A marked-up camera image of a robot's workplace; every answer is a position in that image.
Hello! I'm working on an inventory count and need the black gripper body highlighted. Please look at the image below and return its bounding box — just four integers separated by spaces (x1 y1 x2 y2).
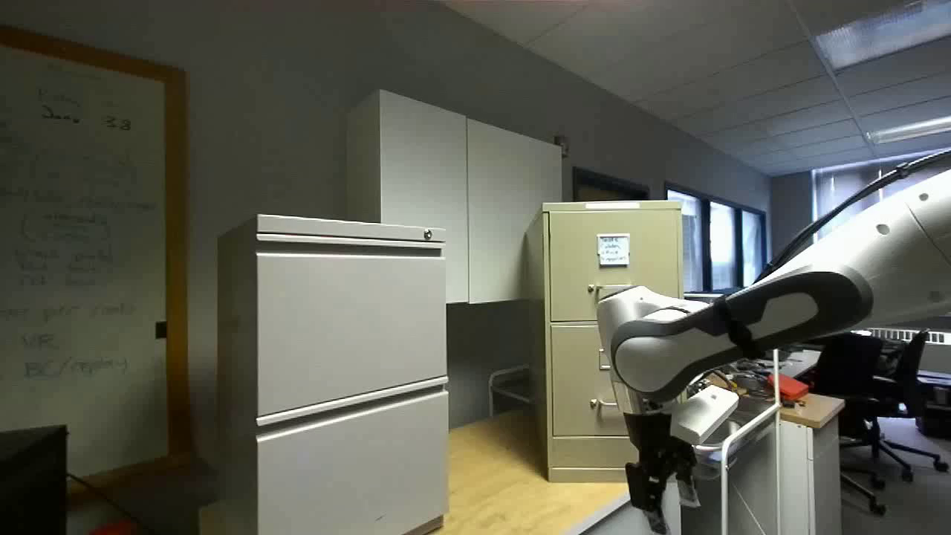
622 410 698 489

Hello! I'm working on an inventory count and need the beige filing cabinet drawer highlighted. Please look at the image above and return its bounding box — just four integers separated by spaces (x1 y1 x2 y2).
548 322 635 440
548 209 687 328

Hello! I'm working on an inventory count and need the beige metal filing cabinet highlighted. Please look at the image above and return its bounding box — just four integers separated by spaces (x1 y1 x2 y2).
522 200 687 486

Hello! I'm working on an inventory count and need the grey cabinet drawer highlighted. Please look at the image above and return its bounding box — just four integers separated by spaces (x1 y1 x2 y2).
252 389 451 535
252 251 451 420

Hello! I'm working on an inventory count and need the grey lateral cabinet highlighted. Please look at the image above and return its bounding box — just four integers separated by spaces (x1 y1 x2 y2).
216 212 451 535

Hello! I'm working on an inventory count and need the white desk with wooden top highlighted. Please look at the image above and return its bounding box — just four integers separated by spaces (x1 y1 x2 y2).
680 389 846 535

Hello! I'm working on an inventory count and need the red object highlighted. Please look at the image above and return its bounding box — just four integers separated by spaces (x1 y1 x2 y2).
768 371 814 407

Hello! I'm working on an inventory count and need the silver metal desk leg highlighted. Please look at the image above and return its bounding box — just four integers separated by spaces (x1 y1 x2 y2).
488 364 534 416

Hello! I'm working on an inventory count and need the white paper label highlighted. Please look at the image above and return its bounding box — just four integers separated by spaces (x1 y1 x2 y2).
595 229 632 270

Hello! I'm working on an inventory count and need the dark framed window pane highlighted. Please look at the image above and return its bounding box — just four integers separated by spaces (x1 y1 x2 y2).
739 209 769 290
665 189 708 297
705 200 744 294

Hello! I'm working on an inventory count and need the black wheeled office chair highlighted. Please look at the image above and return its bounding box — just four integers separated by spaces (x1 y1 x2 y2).
800 331 951 521

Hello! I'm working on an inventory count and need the narrow ceiling light panel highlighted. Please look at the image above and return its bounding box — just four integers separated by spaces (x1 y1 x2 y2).
869 113 951 150

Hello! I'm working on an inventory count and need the large ceiling light panel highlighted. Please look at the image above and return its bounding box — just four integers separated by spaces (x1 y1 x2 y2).
811 0 951 74

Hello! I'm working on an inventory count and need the wood framed whiteboard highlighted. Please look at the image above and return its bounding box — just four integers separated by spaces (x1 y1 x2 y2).
0 24 193 490

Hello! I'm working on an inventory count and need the black box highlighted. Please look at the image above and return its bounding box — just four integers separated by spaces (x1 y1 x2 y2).
0 426 72 535

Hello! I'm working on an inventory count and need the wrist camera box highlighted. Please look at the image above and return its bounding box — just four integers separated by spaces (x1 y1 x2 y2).
673 383 744 450

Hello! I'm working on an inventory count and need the white metal tube frame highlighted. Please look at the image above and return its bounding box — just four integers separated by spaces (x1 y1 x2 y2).
716 348 787 535

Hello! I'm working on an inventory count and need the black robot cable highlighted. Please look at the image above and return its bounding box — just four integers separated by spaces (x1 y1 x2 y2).
756 147 951 290

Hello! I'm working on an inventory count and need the dark doorway frame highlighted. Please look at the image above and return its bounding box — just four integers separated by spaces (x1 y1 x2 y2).
570 166 653 205

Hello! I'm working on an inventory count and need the white wall cabinet door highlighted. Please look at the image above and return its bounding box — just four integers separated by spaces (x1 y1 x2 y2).
377 90 473 306
463 117 564 306

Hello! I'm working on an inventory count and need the white wall cabinet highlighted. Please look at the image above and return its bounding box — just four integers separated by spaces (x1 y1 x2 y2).
346 86 569 306

